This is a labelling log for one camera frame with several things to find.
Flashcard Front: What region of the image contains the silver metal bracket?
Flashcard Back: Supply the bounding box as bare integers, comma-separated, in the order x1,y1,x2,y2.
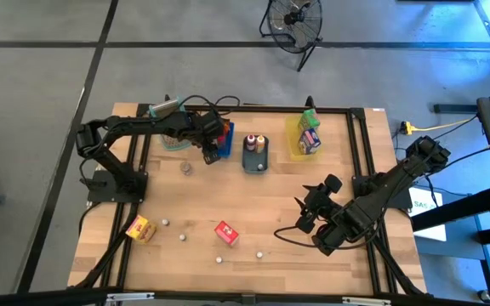
341,296,393,306
105,292,156,303

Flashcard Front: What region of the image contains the black overhead frame beam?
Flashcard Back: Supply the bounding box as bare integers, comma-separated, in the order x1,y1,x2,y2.
0,286,490,306

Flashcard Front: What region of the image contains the grey plastic bin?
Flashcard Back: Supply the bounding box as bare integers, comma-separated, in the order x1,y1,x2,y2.
242,134,271,174

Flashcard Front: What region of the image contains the green cereal box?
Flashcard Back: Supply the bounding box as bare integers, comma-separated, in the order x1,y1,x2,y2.
298,108,322,133

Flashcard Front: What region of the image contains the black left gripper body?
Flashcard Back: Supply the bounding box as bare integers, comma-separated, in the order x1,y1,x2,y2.
186,110,226,151

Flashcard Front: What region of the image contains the yellow extension cord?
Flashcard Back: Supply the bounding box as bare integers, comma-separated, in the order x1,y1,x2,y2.
400,115,478,136

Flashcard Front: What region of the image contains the black metal beam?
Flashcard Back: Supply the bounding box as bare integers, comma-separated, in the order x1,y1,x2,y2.
410,184,490,233

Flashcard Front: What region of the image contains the black aluminium table frame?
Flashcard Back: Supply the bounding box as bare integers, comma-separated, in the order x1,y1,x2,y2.
74,93,429,298

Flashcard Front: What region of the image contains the yellow cereal box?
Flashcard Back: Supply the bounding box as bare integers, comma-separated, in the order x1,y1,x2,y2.
124,214,158,245

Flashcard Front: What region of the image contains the blue Frosted Flakes cereal box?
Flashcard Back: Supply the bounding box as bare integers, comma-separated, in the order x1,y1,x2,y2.
298,127,322,156

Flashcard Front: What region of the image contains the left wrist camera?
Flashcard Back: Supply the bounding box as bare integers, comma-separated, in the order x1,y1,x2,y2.
203,149,221,166

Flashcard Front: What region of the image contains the black floor fan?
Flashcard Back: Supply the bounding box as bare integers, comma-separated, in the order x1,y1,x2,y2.
258,0,325,72

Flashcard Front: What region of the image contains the yellow translucent plastic bin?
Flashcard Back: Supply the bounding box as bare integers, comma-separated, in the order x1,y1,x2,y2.
284,114,323,162

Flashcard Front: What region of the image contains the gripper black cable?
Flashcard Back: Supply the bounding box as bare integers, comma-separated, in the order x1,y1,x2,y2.
179,94,242,112
273,226,359,252

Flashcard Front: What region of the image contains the black floor bar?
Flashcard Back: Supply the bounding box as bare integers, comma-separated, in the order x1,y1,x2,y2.
433,103,480,115

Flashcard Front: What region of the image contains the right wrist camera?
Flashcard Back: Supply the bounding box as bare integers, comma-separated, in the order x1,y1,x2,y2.
324,173,344,195

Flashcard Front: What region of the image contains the white paper sign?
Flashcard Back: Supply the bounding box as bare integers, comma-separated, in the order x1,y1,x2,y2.
408,186,447,242

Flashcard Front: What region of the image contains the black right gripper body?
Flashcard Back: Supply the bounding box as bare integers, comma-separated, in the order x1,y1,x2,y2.
298,185,336,235

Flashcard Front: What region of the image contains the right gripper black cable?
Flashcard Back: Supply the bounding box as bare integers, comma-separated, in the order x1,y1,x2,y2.
273,226,359,252

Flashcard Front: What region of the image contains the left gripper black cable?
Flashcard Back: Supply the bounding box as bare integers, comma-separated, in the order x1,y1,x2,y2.
179,94,242,112

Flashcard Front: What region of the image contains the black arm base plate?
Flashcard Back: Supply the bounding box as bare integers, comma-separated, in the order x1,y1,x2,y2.
352,176,413,211
81,169,149,204

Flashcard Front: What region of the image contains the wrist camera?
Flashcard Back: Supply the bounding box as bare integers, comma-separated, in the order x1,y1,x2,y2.
324,173,344,195
203,149,221,166

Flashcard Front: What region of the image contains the red Froot Loops cereal box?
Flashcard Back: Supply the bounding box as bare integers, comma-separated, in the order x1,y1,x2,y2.
214,219,241,247

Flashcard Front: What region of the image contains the blue plastic bin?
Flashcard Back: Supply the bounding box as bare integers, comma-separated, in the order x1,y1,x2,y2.
217,122,236,159

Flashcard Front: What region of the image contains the blue metal frame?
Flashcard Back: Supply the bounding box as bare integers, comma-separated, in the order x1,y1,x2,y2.
414,207,490,305

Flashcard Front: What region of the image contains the black floor cable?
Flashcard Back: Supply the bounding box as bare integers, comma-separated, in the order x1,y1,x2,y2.
448,140,490,165

